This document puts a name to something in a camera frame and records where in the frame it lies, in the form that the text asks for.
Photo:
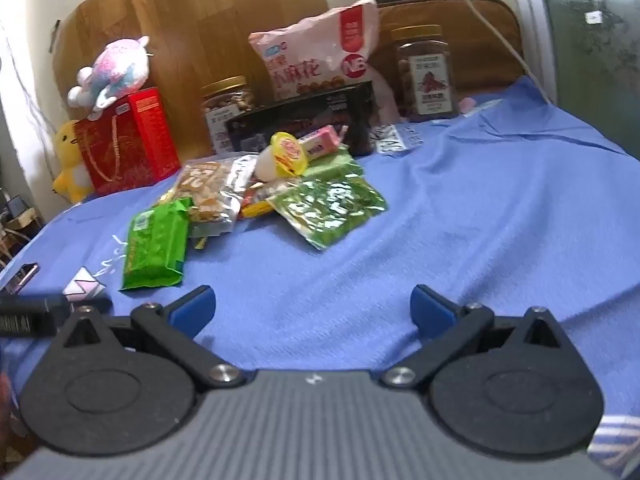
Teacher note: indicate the shiny green pea packet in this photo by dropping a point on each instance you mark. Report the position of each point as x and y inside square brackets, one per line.
[330, 210]

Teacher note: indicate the yellow-lid jelly cup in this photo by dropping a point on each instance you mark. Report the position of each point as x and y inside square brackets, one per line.
[282, 157]

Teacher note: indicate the brown cushion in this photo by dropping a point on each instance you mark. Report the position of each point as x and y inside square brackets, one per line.
[480, 45]

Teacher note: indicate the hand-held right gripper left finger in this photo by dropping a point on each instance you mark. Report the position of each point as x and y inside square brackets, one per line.
[192, 306]

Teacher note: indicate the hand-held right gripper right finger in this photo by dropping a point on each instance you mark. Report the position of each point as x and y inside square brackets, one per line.
[431, 307]

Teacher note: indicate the blue blanket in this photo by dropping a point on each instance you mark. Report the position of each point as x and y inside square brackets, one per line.
[410, 220]

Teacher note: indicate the pink candy packet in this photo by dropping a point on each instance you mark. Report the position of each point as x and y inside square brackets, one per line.
[322, 141]

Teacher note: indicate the green wafer packet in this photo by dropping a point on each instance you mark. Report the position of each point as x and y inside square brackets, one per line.
[155, 240]

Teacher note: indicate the black tin box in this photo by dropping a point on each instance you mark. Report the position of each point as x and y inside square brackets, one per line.
[310, 110]

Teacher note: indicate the large pink snack bag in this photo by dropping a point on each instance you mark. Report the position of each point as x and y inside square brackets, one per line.
[315, 50]

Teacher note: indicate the clear peanut snack packet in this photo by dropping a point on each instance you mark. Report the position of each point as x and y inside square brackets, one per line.
[210, 190]

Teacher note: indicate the striped cloth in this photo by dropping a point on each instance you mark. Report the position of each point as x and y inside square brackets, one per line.
[617, 442]

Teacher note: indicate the nut jar with gold lid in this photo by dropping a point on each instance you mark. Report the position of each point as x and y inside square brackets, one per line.
[425, 80]
[225, 105]

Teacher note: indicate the black white patterned packet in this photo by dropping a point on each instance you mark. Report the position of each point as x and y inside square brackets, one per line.
[397, 139]

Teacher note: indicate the yellow duck plush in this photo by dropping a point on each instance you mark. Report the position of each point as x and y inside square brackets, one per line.
[70, 160]

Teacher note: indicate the dark flat object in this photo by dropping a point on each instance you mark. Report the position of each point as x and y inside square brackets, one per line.
[20, 277]

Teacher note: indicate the green glass door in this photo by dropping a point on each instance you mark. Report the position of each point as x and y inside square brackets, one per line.
[590, 40]

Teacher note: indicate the red gift bag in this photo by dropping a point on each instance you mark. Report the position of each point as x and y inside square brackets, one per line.
[130, 145]

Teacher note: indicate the wooden headboard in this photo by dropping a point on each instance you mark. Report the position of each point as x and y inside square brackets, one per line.
[200, 25]

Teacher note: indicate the pink white plush toy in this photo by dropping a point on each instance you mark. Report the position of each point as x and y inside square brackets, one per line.
[115, 72]

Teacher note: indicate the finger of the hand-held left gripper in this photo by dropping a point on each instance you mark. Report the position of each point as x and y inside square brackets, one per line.
[97, 303]

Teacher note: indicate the light green snack packet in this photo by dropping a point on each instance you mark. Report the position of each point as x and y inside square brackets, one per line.
[335, 162]

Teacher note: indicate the red snack packet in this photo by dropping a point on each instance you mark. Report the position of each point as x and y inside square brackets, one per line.
[257, 202]

